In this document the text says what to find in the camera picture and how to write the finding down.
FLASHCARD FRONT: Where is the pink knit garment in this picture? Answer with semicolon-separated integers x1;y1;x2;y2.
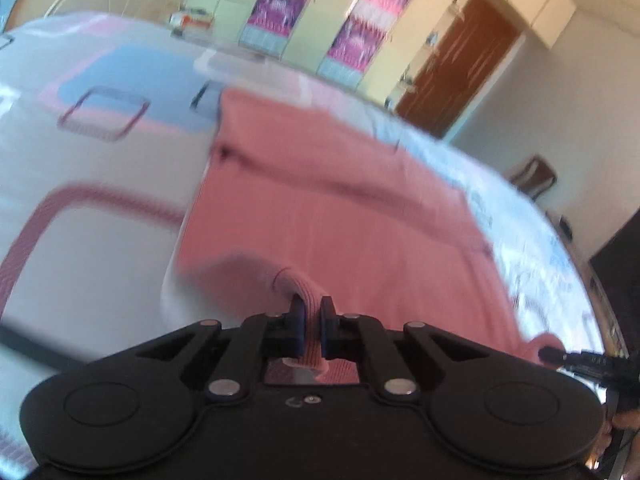
174;88;560;384

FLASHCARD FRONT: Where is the person's right hand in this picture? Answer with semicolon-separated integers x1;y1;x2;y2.
608;408;640;480

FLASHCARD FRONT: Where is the curved wooden tv console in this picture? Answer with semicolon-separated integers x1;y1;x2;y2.
544;210;629;358

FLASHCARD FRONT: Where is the black television screen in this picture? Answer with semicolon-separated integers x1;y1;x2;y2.
590;211;640;356

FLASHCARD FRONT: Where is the dark wooden chair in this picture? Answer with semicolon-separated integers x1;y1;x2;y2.
506;154;558;200

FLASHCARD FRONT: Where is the patterned bed sheet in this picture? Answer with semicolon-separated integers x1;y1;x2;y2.
1;12;603;479

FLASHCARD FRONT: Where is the brown wooden door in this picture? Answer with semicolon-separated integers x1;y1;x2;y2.
396;0;520;139

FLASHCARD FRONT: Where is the cream wardrobe with posters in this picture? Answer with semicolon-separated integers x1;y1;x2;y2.
184;0;576;103

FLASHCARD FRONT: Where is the white orange box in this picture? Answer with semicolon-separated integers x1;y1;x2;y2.
169;8;214;30

